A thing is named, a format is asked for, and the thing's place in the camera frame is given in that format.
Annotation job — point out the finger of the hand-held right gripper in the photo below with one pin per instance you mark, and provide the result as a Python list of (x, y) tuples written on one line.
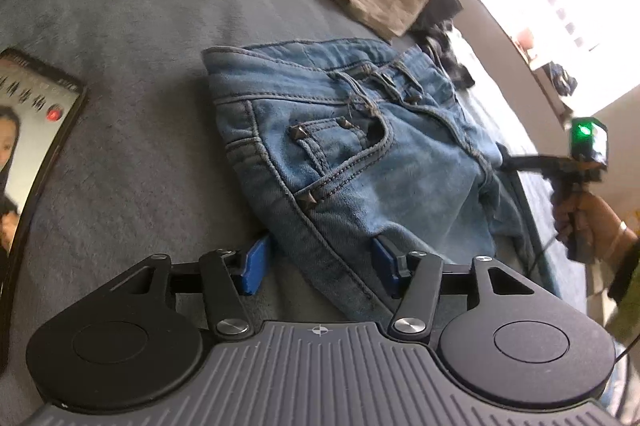
[(530, 163)]

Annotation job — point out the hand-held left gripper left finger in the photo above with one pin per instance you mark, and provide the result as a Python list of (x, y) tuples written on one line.
[(255, 266)]

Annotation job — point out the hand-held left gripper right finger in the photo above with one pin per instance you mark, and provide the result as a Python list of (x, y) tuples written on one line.
[(386, 263)]

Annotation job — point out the blue jeans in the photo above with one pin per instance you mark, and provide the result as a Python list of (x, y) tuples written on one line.
[(380, 155)]

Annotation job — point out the person's right forearm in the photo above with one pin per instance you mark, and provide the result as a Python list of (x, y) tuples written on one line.
[(627, 296)]

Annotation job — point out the person's right hand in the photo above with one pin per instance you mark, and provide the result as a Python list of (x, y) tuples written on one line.
[(607, 221)]

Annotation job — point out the flat cardboard box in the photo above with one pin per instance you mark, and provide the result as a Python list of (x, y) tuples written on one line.
[(547, 90)]

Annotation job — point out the dark crumpled cloth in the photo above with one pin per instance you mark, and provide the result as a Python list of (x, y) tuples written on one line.
[(562, 78)]

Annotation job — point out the terracotta pot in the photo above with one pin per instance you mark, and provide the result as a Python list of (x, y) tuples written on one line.
[(526, 38)]

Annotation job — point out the dark plaid shirt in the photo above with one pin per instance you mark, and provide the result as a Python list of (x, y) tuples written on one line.
[(450, 55)]

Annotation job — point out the black folded garment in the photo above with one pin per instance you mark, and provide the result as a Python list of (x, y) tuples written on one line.
[(440, 8)]

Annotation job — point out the black smartphone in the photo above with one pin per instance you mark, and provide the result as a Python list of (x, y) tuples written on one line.
[(30, 165)]

